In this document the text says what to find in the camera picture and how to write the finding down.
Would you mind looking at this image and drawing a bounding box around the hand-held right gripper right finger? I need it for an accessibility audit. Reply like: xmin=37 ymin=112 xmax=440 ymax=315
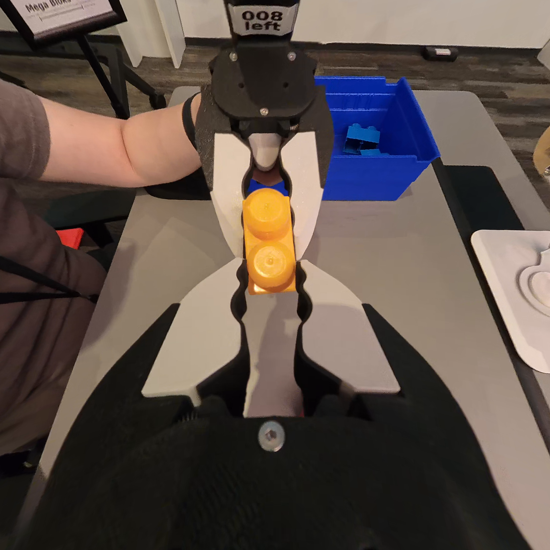
xmin=296 ymin=259 xmax=401 ymax=394

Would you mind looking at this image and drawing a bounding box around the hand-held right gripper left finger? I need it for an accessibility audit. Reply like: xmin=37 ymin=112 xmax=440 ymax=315
xmin=142 ymin=259 xmax=250 ymax=398

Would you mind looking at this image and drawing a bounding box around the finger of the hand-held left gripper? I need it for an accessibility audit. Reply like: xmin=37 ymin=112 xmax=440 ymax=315
xmin=211 ymin=133 xmax=255 ymax=259
xmin=278 ymin=130 xmax=325 ymax=261

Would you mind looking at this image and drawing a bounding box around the blue plastic bin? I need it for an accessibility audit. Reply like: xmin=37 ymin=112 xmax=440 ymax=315
xmin=314 ymin=76 xmax=441 ymax=202

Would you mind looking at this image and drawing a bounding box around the blue two-stud block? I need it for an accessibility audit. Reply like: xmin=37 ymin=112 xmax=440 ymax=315
xmin=344 ymin=124 xmax=381 ymax=155

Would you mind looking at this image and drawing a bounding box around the yellow two-stud block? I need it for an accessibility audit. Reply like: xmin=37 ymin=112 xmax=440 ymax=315
xmin=242 ymin=188 xmax=298 ymax=296

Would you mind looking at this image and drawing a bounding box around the person's left forearm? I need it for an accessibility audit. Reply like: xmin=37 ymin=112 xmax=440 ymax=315
xmin=41 ymin=92 xmax=203 ymax=187

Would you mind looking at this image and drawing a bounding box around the black wristband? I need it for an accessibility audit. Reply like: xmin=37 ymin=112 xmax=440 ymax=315
xmin=181 ymin=92 xmax=203 ymax=151

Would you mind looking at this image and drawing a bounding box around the dark green chair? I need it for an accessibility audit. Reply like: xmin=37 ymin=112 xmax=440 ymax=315
xmin=45 ymin=189 xmax=138 ymax=250

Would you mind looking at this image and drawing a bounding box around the black sign stand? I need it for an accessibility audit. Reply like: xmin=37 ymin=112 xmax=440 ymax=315
xmin=0 ymin=34 xmax=166 ymax=120

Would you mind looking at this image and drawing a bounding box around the person's brown shirt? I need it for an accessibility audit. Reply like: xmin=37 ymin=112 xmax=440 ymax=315
xmin=0 ymin=79 xmax=108 ymax=456

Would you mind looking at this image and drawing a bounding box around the white stand base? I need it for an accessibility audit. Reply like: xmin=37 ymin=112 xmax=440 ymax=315
xmin=471 ymin=230 xmax=550 ymax=374

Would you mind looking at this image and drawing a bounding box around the black mat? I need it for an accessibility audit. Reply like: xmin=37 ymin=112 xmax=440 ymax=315
xmin=445 ymin=165 xmax=525 ymax=233

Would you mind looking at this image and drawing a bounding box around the small black floor device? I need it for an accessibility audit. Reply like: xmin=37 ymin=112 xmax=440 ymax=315
xmin=421 ymin=45 xmax=459 ymax=62

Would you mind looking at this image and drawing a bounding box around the red lanyard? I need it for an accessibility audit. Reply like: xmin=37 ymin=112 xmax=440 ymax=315
xmin=56 ymin=228 xmax=84 ymax=250

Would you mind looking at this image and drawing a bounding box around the black strap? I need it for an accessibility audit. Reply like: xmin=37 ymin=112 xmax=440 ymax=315
xmin=0 ymin=256 xmax=99 ymax=303

